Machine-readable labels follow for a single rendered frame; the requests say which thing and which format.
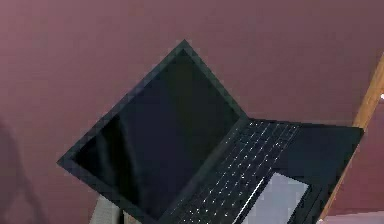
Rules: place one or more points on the black open laptop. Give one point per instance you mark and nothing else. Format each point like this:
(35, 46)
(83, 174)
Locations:
(173, 140)

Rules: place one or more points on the white table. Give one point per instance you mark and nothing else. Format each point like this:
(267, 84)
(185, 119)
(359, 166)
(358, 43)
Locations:
(106, 213)

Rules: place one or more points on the light wooden door frame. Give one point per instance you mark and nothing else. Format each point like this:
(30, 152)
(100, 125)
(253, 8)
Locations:
(370, 100)

